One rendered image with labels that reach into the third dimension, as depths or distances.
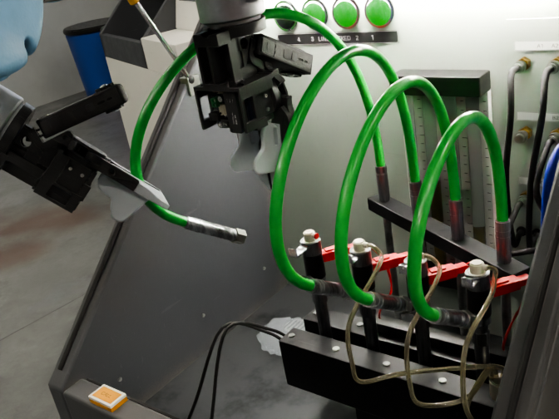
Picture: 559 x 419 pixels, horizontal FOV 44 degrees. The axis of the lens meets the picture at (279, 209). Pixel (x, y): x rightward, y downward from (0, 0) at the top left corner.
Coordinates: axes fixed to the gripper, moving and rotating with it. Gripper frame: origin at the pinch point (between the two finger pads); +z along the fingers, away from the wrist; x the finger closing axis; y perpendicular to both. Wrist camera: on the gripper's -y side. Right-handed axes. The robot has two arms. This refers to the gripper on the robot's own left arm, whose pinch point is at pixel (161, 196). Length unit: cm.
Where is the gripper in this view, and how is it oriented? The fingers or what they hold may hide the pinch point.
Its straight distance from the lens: 91.8
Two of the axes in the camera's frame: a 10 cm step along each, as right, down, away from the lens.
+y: -5.3, 8.5, -0.1
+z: 8.2, 5.1, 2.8
